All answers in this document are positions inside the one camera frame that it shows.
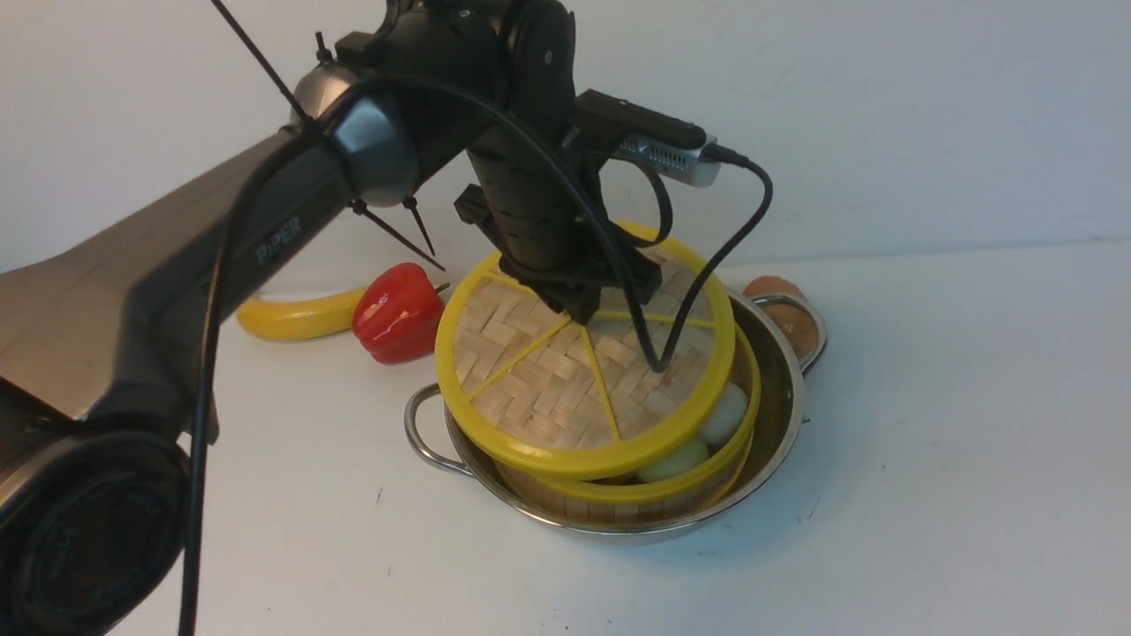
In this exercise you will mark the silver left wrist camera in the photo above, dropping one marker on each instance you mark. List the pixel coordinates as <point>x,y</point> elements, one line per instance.
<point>610,126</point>

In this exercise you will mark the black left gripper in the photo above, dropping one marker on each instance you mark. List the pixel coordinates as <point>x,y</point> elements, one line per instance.
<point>539,231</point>

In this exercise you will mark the red toy bell pepper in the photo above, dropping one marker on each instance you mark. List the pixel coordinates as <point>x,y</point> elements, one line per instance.
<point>398,316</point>

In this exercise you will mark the yellow toy banana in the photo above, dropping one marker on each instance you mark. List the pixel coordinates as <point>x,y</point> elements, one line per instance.
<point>299,321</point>

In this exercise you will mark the brown toy potato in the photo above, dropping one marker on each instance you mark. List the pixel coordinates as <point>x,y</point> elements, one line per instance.
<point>798,327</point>

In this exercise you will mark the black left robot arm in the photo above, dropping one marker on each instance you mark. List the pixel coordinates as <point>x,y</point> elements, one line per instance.
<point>109,349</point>

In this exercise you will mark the yellow bamboo steamer basket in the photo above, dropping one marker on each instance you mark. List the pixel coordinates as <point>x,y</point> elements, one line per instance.
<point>624,500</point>

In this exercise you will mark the yellow woven bamboo steamer lid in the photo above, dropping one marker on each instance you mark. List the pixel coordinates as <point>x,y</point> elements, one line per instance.
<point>550,396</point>

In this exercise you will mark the stainless steel pot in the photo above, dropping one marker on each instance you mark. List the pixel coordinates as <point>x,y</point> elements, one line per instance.
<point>777,424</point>

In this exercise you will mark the yellowish bun front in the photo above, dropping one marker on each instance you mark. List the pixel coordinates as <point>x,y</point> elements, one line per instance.
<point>688,456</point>

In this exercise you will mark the white bun right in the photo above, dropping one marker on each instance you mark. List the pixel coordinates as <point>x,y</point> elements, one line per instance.
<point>725,417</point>

